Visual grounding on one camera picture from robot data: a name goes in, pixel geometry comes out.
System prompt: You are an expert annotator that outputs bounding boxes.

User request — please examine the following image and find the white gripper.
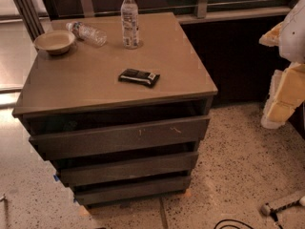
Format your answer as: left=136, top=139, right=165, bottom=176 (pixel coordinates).
left=259, top=0, right=305, bottom=129

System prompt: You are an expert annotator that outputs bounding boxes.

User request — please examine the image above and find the drawer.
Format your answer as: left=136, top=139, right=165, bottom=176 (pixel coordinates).
left=59, top=152, right=198, bottom=186
left=30, top=115, right=210, bottom=160
left=74, top=176, right=191, bottom=205

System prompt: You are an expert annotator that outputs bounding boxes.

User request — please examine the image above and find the grey robot base leg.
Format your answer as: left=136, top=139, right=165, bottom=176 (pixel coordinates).
left=260, top=190, right=305, bottom=216

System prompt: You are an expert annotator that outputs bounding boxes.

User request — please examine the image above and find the brown three-drawer cabinet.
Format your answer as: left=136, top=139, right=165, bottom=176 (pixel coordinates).
left=13, top=13, right=217, bottom=193

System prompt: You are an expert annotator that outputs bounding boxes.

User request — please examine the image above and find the upright clear water bottle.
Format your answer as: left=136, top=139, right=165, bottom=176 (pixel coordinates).
left=121, top=0, right=139, bottom=49

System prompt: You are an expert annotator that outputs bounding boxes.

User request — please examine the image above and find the lying clear water bottle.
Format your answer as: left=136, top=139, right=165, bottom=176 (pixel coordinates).
left=66, top=21, right=107, bottom=47

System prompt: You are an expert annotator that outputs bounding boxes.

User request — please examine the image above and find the beige paper bowl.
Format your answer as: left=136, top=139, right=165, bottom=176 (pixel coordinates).
left=33, top=31, right=75, bottom=55

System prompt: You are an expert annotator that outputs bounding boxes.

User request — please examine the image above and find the blue tape strip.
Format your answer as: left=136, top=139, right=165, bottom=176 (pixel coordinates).
left=53, top=175, right=60, bottom=182

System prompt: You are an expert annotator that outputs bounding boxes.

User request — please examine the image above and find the black floor cable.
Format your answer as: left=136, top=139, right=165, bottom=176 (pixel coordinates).
left=213, top=219, right=255, bottom=229

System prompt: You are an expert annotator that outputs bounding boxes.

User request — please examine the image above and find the metal railing frame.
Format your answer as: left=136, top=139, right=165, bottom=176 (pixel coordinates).
left=6, top=0, right=305, bottom=43

